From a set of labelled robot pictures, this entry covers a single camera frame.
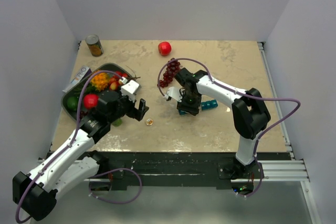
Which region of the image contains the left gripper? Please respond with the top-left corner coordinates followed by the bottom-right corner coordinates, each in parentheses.
top-left (108, 85), bottom-right (148, 123)

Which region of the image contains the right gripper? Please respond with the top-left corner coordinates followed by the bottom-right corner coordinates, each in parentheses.
top-left (177, 90), bottom-right (202, 115)

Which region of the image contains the teal weekly pill organizer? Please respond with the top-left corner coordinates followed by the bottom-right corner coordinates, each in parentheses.
top-left (179, 100), bottom-right (218, 115)

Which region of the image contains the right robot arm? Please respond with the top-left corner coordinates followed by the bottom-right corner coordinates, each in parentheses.
top-left (166, 68), bottom-right (271, 178)

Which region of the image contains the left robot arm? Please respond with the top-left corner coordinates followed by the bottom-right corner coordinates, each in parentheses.
top-left (13, 91), bottom-right (149, 223)

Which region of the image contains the green bottle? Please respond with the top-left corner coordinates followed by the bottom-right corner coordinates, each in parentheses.
top-left (112, 119), bottom-right (122, 127)

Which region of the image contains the red cherry bunch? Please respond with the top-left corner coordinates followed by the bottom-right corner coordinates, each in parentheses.
top-left (108, 71), bottom-right (140, 91)

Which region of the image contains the red grape bunch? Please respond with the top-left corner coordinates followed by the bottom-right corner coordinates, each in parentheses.
top-left (159, 58), bottom-right (182, 88)

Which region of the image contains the dark grey tray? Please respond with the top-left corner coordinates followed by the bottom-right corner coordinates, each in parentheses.
top-left (61, 63), bottom-right (134, 121)

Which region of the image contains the orange flower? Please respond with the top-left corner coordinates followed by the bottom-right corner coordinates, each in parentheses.
top-left (86, 72), bottom-right (110, 93)

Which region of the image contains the red apple in tray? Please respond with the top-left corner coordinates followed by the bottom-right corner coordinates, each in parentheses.
top-left (82, 94), bottom-right (99, 110)

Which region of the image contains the red apple on table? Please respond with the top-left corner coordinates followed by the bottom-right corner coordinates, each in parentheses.
top-left (158, 41), bottom-right (172, 56)

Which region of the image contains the white toothpaste box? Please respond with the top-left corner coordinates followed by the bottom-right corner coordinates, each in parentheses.
top-left (63, 66), bottom-right (92, 93)

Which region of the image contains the green lime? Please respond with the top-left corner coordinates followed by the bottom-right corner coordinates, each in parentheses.
top-left (66, 96), bottom-right (79, 112)

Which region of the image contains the tin can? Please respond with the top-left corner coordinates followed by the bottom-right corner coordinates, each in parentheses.
top-left (85, 35), bottom-right (104, 57)

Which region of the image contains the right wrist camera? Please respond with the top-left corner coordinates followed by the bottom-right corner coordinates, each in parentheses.
top-left (164, 87), bottom-right (183, 102)

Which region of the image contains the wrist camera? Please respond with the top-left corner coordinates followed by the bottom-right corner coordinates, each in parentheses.
top-left (164, 87), bottom-right (183, 102)
top-left (121, 80), bottom-right (141, 96)

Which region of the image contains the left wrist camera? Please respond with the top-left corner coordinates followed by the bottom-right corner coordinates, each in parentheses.
top-left (121, 80), bottom-right (141, 96)

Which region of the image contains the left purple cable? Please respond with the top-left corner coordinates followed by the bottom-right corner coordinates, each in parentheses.
top-left (15, 70), bottom-right (144, 222)

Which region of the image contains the purple cable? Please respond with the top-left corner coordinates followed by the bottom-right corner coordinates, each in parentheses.
top-left (15, 70), bottom-right (144, 222)
top-left (157, 57), bottom-right (301, 198)

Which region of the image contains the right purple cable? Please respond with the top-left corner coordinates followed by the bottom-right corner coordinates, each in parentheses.
top-left (157, 57), bottom-right (301, 198)

